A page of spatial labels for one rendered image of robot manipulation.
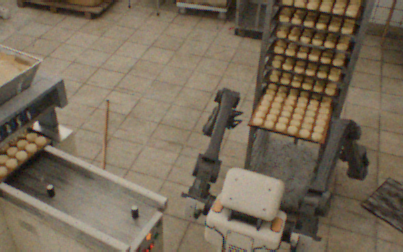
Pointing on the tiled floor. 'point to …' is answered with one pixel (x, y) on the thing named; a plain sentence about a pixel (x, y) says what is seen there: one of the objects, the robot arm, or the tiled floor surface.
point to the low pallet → (68, 6)
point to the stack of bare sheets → (399, 209)
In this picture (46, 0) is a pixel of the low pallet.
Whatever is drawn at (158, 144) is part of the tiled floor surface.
